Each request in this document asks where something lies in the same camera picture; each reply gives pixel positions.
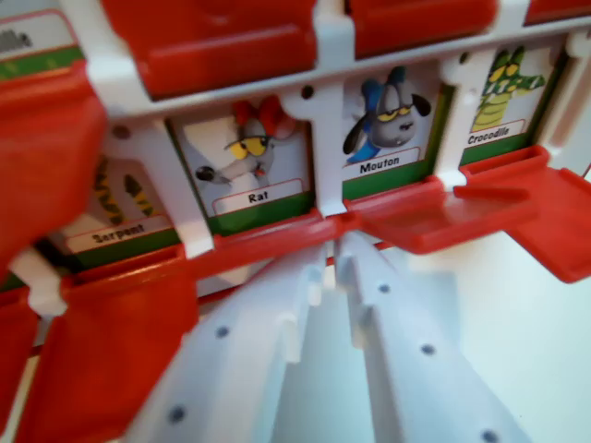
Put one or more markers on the red flap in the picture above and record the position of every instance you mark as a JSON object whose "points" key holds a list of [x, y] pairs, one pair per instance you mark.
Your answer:
{"points": [[217, 41], [120, 350], [420, 23], [549, 217], [429, 217], [277, 237], [41, 161]]}

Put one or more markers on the red flap under Serpent card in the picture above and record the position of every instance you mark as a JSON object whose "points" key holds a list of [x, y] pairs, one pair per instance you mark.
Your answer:
{"points": [[120, 350]]}

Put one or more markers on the red flap under Mouton card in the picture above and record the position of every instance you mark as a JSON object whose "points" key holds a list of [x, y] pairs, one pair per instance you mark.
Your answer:
{"points": [[429, 217]]}

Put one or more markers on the red flap under Crocodile card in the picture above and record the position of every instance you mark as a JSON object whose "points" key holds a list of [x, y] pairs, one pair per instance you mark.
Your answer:
{"points": [[549, 217]]}

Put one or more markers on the red flap under Chenille card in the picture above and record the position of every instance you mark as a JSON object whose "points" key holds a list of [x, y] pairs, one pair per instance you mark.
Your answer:
{"points": [[41, 161]]}

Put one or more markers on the upright red flap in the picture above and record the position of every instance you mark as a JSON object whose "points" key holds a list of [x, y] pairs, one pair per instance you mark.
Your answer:
{"points": [[217, 41], [420, 23]]}

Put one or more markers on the Serpent picture card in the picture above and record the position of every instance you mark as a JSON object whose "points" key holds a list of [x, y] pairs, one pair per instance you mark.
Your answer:
{"points": [[120, 231]]}

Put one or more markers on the Rat picture card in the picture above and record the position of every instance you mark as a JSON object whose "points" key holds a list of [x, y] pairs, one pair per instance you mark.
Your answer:
{"points": [[258, 175]]}

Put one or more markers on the red and white game board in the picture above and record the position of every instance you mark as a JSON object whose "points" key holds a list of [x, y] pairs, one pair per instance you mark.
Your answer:
{"points": [[330, 184]]}

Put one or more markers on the Mouton picture card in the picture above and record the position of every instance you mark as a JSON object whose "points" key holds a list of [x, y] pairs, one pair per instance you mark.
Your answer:
{"points": [[392, 138]]}

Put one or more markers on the Crocodile picture card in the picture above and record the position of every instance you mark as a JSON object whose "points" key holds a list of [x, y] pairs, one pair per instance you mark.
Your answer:
{"points": [[498, 115]]}

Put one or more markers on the Chenille picture card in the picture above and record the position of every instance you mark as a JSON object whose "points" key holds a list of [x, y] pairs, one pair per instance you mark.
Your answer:
{"points": [[27, 51]]}

